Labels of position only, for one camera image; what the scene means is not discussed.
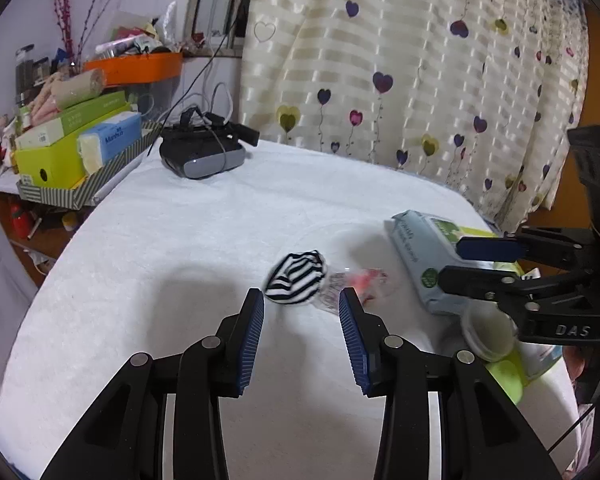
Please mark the person's right hand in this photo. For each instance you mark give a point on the person's right hand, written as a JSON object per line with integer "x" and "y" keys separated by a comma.
{"x": 580, "y": 360}

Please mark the heart print curtain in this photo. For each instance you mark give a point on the heart print curtain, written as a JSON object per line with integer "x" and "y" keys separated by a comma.
{"x": 380, "y": 35}

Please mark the light blue wet wipes pack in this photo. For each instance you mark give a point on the light blue wet wipes pack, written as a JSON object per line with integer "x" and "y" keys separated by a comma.
{"x": 415, "y": 260}

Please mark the red bottle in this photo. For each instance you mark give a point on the red bottle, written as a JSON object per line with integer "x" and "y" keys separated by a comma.
{"x": 22, "y": 222}

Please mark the beige rolled cloth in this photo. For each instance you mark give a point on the beige rolled cloth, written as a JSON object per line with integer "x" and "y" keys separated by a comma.
{"x": 77, "y": 87}

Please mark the orange tray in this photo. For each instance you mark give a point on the orange tray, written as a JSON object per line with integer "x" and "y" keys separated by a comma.
{"x": 140, "y": 67}

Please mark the clear plastic jar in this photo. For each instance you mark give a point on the clear plastic jar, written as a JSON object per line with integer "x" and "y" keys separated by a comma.
{"x": 487, "y": 335}

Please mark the lime green box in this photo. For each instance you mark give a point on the lime green box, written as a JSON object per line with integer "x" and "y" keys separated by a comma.
{"x": 45, "y": 160}

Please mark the glass jar with black lid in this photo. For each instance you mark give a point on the glass jar with black lid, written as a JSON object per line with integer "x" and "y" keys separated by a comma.
{"x": 24, "y": 75}

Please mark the blue tissue pack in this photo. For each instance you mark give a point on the blue tissue pack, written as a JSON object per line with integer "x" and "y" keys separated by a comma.
{"x": 115, "y": 135}

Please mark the grey black headset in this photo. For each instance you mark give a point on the grey black headset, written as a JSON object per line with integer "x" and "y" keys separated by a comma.
{"x": 205, "y": 160}

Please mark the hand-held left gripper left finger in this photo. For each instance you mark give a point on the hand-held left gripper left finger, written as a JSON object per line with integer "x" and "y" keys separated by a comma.
{"x": 250, "y": 340}

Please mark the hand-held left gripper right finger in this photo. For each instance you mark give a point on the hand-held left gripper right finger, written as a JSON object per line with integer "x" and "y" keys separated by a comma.
{"x": 355, "y": 345}

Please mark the yellow-green cardboard box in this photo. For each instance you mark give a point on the yellow-green cardboard box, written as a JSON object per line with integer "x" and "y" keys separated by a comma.
{"x": 480, "y": 232}

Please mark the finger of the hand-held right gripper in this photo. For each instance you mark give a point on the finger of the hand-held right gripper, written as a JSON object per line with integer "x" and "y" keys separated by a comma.
{"x": 490, "y": 249}
{"x": 475, "y": 282}

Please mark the purple decorative branches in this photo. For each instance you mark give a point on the purple decorative branches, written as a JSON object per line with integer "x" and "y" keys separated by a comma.
{"x": 65, "y": 10}

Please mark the green lidded flat box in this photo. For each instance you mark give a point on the green lidded flat box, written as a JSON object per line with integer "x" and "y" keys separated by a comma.
{"x": 80, "y": 112}

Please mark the black white striped sock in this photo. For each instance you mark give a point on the black white striped sock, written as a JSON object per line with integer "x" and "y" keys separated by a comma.
{"x": 295, "y": 275}

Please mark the clear plastic packet red contents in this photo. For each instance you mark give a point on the clear plastic packet red contents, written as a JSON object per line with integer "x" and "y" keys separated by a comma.
{"x": 365, "y": 280}

